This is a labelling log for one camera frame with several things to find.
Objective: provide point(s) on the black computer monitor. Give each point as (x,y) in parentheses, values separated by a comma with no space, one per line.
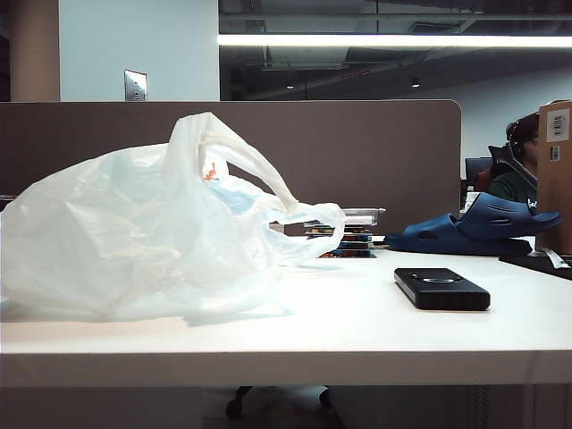
(473,165)

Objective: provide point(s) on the white paper strip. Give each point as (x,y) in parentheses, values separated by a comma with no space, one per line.
(554,258)

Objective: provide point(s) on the brown desk partition panel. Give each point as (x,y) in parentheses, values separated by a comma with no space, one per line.
(357,156)

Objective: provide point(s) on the blue foam slipper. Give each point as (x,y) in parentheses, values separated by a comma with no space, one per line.
(429,234)
(500,212)

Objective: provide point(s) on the white plastic shopping bag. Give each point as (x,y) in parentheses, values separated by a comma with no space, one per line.
(111,223)

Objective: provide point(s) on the clear plastic blister package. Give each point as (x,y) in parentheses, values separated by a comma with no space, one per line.
(362,214)

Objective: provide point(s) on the seated person in green shirt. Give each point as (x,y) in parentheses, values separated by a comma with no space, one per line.
(509,190)

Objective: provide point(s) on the black power bank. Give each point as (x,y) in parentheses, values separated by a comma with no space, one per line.
(442,292)

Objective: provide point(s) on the long ceiling light strip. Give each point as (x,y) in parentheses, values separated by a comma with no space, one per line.
(380,40)

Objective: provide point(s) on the black table mat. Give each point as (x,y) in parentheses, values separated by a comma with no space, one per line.
(532,264)

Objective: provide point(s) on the metal wall switch plate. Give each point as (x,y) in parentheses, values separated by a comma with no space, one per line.
(136,85)

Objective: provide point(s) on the cardboard box with labels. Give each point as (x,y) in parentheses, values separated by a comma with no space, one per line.
(556,192)

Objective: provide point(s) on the grey and red office chair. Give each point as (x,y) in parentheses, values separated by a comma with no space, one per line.
(509,158)

